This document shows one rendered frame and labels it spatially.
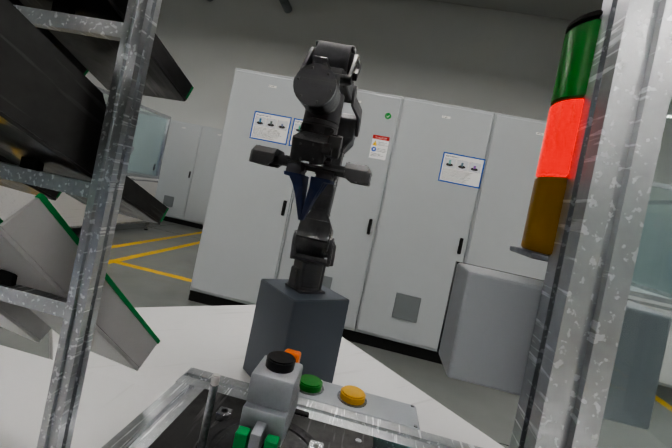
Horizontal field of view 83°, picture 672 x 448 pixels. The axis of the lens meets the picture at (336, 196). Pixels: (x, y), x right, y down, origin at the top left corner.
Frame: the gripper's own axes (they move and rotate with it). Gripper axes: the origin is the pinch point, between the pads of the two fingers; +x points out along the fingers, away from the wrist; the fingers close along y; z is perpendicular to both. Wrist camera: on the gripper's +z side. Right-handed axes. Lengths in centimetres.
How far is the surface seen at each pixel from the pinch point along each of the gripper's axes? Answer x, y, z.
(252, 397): 19.3, 3.5, 22.6
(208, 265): 88, -135, -280
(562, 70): -12.6, 21.6, 31.9
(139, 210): 5.0, -15.7, 16.9
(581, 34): -14.7, 22.0, 32.8
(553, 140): -7.9, 21.8, 32.5
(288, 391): 17.8, 6.8, 22.6
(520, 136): -82, 116, -281
